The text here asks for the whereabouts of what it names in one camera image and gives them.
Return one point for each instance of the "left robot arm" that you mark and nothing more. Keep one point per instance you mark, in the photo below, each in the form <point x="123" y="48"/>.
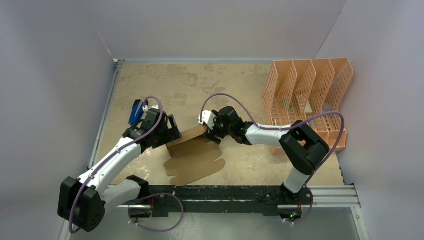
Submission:
<point x="102" y="179"/>

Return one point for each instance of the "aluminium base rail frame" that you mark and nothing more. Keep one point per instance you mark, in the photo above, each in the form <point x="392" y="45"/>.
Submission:
<point x="165" y="212"/>

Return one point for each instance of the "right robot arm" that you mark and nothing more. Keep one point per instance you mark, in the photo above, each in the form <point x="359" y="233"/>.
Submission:
<point x="303" y="146"/>

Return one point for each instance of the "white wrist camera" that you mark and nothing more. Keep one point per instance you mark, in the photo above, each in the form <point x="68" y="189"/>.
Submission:
<point x="207" y="118"/>
<point x="146" y="108"/>

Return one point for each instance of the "blue stapler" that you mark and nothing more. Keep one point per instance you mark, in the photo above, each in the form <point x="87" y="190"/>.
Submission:
<point x="137" y="112"/>

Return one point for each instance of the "orange plastic file organizer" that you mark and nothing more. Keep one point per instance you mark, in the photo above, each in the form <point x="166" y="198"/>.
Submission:
<point x="297" y="89"/>

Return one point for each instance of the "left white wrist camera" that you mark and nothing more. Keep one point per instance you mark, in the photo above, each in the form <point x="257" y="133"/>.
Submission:
<point x="146" y="108"/>

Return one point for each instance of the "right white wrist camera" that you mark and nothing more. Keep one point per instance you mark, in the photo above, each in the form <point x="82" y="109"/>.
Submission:
<point x="207" y="118"/>

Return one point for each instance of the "purple round item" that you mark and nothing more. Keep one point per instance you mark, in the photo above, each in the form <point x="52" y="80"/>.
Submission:
<point x="326" y="107"/>

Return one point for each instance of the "brown cardboard box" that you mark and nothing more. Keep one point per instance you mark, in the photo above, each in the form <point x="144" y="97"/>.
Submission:
<point x="193" y="157"/>

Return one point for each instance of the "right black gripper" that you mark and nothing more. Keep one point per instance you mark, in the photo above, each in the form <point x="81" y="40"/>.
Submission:
<point x="214" y="129"/>

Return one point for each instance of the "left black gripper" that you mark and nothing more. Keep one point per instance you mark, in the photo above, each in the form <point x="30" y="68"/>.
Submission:
<point x="172" y="134"/>

